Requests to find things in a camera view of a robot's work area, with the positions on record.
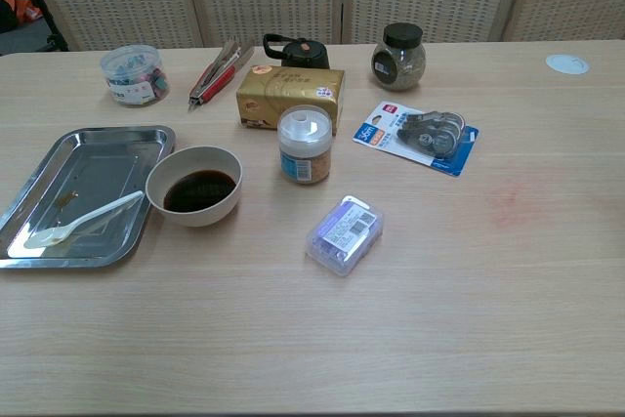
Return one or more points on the white plastic spoon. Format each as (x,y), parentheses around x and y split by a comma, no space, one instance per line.
(83,220)

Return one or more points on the white bowl with dark liquid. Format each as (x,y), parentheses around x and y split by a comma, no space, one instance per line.
(195,163)

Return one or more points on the clear jar with white lid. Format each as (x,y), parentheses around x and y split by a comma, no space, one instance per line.
(305,153)

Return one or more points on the clear box with purple contents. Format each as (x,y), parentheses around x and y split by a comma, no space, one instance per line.
(344,234)

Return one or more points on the gold tissue pack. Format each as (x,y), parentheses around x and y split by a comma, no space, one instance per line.
(288,92)

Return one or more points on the correction tape blister pack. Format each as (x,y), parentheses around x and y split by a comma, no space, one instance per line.
(420,138)

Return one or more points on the black teapot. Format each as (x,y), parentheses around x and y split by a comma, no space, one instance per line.
(303,56)

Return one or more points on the metal tongs with red grips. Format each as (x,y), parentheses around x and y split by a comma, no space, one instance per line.
(215,80)

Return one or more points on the glass jar with black lid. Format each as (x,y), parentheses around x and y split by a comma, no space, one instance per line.
(398,68)

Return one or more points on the clear tub of binder clips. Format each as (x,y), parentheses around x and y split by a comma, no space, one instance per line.
(132,77)

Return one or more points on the stainless steel tray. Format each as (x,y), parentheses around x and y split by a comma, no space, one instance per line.
(93,163)

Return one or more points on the black tripod stand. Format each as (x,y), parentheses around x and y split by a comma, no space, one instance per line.
(54,38)

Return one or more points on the orange cloth item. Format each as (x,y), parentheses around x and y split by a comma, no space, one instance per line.
(22,9)

